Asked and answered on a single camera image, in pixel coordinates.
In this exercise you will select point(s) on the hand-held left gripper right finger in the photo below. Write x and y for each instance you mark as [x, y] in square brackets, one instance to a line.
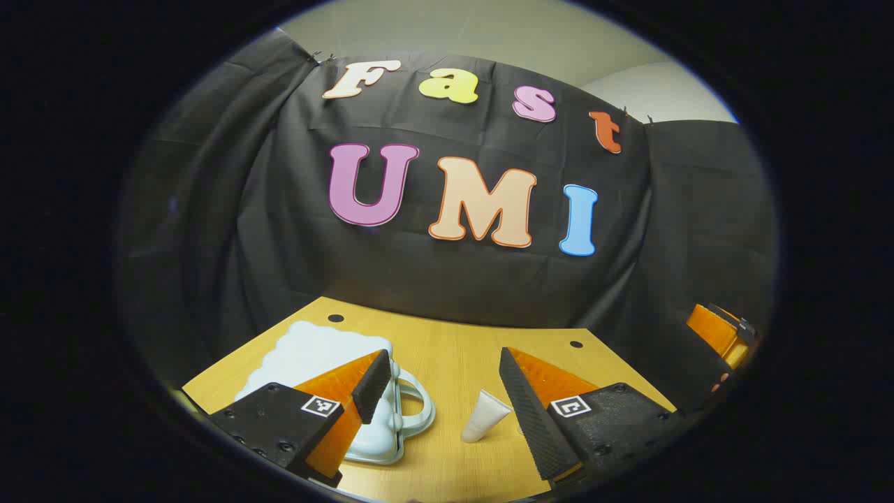
[531, 412]

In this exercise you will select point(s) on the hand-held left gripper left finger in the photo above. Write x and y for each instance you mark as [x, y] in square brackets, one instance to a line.
[371, 388]

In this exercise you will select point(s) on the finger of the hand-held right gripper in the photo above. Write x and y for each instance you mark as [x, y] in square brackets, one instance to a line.
[709, 328]

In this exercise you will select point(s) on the white cream tube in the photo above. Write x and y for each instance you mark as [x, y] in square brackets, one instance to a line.
[484, 418]

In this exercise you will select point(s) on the light blue suitcase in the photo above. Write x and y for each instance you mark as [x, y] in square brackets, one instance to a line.
[314, 349]

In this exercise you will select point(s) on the black backdrop cloth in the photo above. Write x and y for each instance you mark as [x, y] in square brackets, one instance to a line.
[419, 279]

